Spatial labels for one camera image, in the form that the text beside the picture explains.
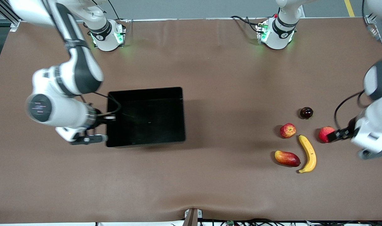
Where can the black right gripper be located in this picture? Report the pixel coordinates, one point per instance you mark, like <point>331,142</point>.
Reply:
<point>98,121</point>

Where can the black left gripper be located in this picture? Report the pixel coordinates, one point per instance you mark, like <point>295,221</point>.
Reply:
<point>345,132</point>

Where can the yellow banana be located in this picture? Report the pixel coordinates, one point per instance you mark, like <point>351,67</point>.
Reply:
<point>310,153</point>

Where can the black plastic box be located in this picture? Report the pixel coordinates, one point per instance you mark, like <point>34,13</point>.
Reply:
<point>147,122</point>

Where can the red yellow striped apple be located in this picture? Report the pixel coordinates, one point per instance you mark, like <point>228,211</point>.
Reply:
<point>288,130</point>

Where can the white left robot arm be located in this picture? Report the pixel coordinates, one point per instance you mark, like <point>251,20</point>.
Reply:
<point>377,125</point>

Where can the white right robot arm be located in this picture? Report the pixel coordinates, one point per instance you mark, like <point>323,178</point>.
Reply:
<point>81,69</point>

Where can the red pomegranate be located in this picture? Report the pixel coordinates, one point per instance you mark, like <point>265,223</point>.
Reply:
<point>325,133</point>

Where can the dark purple mangosteen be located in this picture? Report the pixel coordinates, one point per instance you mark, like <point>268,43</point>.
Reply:
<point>306,112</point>

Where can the red yellow mango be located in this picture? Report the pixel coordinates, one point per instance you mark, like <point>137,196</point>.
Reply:
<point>287,158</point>

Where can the brown table mat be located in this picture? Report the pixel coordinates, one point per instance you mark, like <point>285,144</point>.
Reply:
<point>209,182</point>

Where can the metal table edge clamp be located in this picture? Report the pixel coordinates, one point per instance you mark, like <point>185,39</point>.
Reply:
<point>192,218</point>

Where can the aluminium frame post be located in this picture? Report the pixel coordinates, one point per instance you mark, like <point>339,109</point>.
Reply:
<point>369,19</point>
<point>15,27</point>

